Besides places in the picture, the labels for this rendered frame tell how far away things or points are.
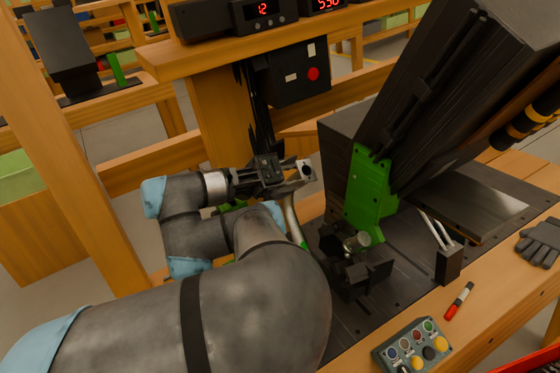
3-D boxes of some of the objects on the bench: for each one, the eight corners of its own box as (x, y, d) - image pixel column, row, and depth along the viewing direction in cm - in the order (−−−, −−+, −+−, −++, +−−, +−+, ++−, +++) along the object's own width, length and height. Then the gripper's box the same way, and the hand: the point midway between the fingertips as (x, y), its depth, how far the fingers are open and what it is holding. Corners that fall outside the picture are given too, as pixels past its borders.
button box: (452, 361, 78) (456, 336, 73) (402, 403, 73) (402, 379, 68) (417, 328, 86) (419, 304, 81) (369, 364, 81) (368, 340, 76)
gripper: (237, 204, 66) (329, 184, 76) (222, 151, 69) (313, 138, 79) (225, 215, 73) (311, 196, 83) (212, 166, 76) (296, 153, 86)
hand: (301, 173), depth 83 cm, fingers closed on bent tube, 3 cm apart
